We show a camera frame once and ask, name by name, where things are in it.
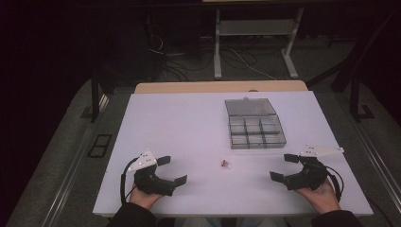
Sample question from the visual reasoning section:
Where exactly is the white metal stand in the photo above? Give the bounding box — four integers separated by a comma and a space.
213, 7, 305, 80

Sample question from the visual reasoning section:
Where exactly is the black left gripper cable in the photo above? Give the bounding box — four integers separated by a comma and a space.
119, 157, 140, 206

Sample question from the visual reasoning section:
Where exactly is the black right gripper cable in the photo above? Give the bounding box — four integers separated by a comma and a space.
324, 165, 345, 203

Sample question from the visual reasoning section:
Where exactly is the metal floor rail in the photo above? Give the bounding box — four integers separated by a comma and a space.
341, 108, 401, 206
40, 94, 111, 227

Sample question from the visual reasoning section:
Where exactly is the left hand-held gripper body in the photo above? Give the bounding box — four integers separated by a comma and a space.
127, 148, 177, 197

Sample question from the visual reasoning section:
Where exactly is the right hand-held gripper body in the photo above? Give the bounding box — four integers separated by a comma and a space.
283, 144, 345, 191

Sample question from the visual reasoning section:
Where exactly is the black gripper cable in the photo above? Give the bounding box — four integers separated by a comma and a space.
324, 165, 345, 203
119, 157, 140, 206

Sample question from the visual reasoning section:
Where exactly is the bundle of black floor cables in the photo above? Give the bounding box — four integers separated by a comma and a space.
147, 30, 216, 82

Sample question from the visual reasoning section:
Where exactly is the clear plastic compartment box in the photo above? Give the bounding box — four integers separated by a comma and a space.
224, 96, 288, 150

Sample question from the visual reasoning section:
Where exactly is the white floor cable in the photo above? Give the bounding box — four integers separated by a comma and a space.
226, 46, 278, 81

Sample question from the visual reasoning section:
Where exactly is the person's right hand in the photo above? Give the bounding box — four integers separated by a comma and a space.
294, 178, 342, 216

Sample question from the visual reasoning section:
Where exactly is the person's left hand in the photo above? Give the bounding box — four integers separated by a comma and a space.
129, 183, 166, 210

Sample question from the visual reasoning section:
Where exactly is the black metal stand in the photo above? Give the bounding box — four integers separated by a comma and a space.
90, 67, 110, 124
349, 75, 376, 123

